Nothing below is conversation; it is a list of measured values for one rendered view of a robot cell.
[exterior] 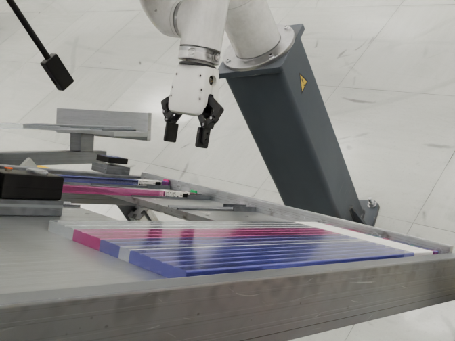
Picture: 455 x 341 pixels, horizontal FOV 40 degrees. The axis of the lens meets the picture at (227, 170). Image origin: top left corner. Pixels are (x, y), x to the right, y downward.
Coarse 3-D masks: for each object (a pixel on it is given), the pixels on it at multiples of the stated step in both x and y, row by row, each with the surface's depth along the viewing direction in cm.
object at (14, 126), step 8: (0, 128) 120; (8, 128) 121; (16, 128) 123; (24, 128) 124; (32, 128) 125; (40, 128) 127; (48, 128) 128; (56, 128) 130; (64, 128) 132; (72, 128) 133; (80, 128) 135; (88, 128) 137; (96, 128) 138; (104, 128) 140; (112, 128) 142; (120, 128) 144; (128, 128) 146
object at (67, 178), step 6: (54, 174) 105; (60, 174) 106; (66, 180) 106; (72, 180) 107; (78, 180) 108; (84, 180) 109; (90, 180) 110; (96, 180) 111; (102, 180) 112; (108, 180) 113; (114, 180) 114; (120, 180) 115; (126, 180) 116; (132, 180) 117; (138, 180) 118
